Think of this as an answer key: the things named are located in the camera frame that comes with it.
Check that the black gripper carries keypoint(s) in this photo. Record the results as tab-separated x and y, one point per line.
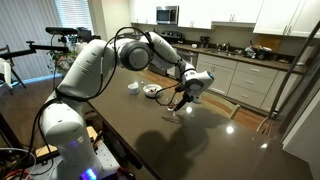
187	96

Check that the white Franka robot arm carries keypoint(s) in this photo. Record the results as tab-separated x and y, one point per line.
83	73

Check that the trail mix in bowl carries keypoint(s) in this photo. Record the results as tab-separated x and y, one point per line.
153	89

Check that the white ceramic bowl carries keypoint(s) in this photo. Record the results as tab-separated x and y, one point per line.
150	94

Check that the small white cup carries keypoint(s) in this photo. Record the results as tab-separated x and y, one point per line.
133	89

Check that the silver metal spoon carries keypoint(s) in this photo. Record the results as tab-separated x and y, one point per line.
148	87

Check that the stainless steel dishwasher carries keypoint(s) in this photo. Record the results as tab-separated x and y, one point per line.
190	56

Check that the pale wooden chair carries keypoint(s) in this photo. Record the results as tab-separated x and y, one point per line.
235	111

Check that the black coffee maker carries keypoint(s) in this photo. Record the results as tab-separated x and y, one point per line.
204	41

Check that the black kitchen stove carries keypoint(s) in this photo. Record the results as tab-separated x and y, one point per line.
171	36

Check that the white lower kitchen cabinets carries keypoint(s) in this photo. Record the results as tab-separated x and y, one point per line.
246	80

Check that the white kitchen cabinets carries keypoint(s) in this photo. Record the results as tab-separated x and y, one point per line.
233	10
246	80

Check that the metal sink faucet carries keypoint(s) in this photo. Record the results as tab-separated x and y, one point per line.
226	46

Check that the stainless steel microwave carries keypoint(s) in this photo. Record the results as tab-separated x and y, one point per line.
166	15

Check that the clutter pile on counter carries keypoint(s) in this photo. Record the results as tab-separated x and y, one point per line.
258	51

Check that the light wooden board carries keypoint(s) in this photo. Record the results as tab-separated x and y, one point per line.
90	131

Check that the white upper kitchen cabinets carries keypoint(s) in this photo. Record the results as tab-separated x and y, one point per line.
233	10

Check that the wooden cutting board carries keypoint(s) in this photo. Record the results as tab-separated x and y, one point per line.
271	41

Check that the stainless steel refrigerator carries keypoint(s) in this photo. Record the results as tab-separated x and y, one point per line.
303	86

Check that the green potted plant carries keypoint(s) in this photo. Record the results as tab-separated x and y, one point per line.
63	60

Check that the white window blinds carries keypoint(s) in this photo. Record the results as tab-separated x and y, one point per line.
73	13

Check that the perforated robot base plate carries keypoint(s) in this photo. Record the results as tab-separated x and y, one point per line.
106	160

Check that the black stereo camera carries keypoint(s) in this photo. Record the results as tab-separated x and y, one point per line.
61	30

